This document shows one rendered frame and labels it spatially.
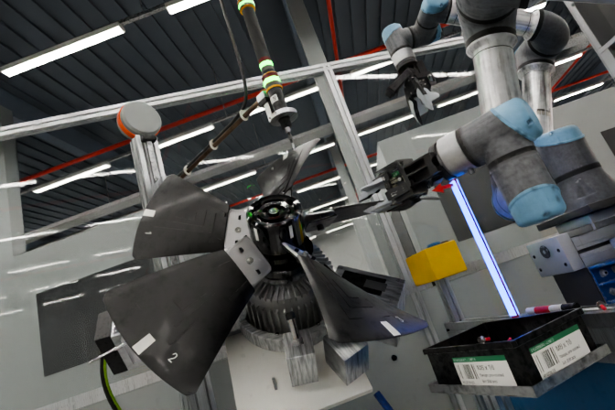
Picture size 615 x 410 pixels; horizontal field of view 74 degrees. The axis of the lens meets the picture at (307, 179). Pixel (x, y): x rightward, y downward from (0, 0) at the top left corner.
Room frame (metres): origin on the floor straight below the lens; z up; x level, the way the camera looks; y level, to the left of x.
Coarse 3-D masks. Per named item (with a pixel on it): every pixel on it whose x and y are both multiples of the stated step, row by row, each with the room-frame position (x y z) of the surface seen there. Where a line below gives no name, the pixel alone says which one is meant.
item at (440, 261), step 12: (420, 252) 1.21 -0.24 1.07; (432, 252) 1.18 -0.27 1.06; (444, 252) 1.19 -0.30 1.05; (456, 252) 1.20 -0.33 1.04; (408, 264) 1.32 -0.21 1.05; (420, 264) 1.24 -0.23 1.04; (432, 264) 1.18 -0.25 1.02; (444, 264) 1.19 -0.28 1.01; (456, 264) 1.20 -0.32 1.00; (420, 276) 1.27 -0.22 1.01; (432, 276) 1.20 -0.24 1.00; (444, 276) 1.19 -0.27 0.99
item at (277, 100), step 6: (270, 90) 0.88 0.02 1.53; (276, 90) 0.88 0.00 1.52; (270, 96) 0.89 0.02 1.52; (276, 96) 0.88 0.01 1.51; (282, 96) 0.89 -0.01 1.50; (276, 102) 0.88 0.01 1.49; (282, 102) 0.89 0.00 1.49; (276, 108) 0.89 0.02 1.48; (282, 120) 0.89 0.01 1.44; (288, 120) 0.89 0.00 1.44; (282, 126) 0.89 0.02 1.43
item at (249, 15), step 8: (248, 8) 0.88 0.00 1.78; (248, 16) 0.88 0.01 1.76; (248, 24) 0.89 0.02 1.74; (256, 24) 0.89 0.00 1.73; (256, 32) 0.88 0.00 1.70; (256, 40) 0.88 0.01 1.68; (256, 48) 0.89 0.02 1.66; (264, 48) 0.89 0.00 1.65; (256, 56) 0.89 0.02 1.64; (264, 72) 0.89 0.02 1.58
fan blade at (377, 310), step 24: (312, 264) 0.76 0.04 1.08; (312, 288) 0.69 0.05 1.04; (336, 288) 0.72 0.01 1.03; (360, 288) 0.81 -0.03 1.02; (336, 312) 0.66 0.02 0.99; (360, 312) 0.69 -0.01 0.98; (384, 312) 0.73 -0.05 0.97; (336, 336) 0.62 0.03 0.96; (360, 336) 0.64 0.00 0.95; (384, 336) 0.66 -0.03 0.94
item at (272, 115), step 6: (258, 96) 0.92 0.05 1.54; (264, 96) 0.91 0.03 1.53; (258, 102) 0.92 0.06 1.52; (264, 102) 0.90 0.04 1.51; (270, 102) 0.91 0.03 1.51; (264, 108) 0.91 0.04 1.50; (270, 108) 0.90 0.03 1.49; (282, 108) 0.87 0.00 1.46; (288, 108) 0.87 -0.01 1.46; (294, 108) 0.88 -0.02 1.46; (270, 114) 0.91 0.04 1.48; (276, 114) 0.87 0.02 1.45; (282, 114) 0.88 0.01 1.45; (288, 114) 0.89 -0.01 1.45; (294, 114) 0.89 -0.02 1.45; (270, 120) 0.89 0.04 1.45; (276, 120) 0.89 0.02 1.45; (294, 120) 0.92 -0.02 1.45
